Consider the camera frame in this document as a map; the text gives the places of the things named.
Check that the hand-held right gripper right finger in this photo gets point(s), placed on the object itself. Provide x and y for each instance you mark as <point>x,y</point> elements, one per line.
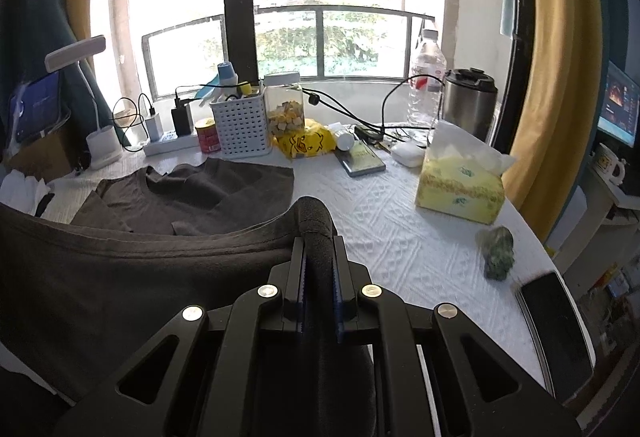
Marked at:
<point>338,302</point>

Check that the clear snack jar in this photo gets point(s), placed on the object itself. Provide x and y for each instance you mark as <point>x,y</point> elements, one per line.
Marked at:
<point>285,109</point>

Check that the small black adapter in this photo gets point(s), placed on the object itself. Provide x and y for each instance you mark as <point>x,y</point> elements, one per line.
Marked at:
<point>367,132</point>

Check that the white earbuds case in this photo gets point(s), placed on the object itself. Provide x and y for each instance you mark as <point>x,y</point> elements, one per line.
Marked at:
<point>407,153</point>

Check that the computer monitor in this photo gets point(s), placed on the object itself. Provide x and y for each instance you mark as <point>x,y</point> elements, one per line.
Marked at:
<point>620,104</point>

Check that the white charger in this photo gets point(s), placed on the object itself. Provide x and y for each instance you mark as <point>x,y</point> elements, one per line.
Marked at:
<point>152,124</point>

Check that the white side desk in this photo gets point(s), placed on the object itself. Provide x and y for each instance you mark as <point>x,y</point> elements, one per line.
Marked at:
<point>600,217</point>

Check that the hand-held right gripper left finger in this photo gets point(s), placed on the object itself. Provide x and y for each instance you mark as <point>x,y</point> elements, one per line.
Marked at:
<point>300,297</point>

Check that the black charger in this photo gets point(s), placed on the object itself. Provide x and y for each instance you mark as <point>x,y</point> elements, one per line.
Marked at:
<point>181,119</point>

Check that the yellow tissue box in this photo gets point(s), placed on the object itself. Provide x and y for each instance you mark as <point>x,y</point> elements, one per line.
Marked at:
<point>460,189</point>

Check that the small white bottle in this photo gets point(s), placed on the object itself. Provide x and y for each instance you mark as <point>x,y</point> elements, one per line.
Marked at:
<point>344,139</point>

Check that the white perforated basket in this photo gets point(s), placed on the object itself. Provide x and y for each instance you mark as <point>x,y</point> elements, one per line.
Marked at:
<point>240,127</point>

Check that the black smartphone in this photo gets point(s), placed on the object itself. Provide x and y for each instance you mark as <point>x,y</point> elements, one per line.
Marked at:
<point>555,332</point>

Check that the blue face mask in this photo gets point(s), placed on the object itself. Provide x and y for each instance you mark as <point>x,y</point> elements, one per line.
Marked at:
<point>207,92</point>

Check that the white mug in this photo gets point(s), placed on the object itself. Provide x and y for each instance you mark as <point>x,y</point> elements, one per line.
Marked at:
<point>607,162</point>

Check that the hanging teal towel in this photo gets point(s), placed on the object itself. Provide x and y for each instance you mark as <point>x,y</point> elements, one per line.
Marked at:
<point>507,14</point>

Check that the black balcony railing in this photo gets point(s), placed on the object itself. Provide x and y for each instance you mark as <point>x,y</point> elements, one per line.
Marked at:
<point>320,8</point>

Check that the white desk lamp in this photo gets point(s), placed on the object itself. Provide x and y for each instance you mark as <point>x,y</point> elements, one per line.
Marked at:
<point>103,147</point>

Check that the cardboard box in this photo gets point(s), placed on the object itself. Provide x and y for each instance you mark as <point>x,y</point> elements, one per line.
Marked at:
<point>40,157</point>

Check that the dark grey t-shirt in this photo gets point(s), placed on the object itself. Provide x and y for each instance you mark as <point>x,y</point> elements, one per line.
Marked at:
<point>150,267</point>

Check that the white garment with black stripe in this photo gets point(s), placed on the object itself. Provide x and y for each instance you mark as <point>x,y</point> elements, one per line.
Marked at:
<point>20,189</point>

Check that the small black object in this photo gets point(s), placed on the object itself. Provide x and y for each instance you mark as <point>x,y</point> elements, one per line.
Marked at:
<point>81,164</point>

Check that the green stone figurine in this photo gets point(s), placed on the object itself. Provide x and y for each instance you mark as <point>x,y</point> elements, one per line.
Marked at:
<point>496,252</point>

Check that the blue capped bottle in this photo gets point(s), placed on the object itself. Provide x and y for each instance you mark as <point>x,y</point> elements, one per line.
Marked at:
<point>227,72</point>

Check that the white power strip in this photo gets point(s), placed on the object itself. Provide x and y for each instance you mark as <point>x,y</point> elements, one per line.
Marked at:
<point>167,143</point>

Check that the white textured tablecloth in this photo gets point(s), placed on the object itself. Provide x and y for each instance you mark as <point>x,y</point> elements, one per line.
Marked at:
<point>390,237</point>

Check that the yellow plastic bag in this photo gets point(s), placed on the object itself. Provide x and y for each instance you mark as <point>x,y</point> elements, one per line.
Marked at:
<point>305,142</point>

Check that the red can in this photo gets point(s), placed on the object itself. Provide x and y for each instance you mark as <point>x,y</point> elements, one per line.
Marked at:
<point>207,134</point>

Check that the clear water bottle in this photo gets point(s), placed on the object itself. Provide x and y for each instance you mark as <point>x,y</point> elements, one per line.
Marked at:
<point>426,82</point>

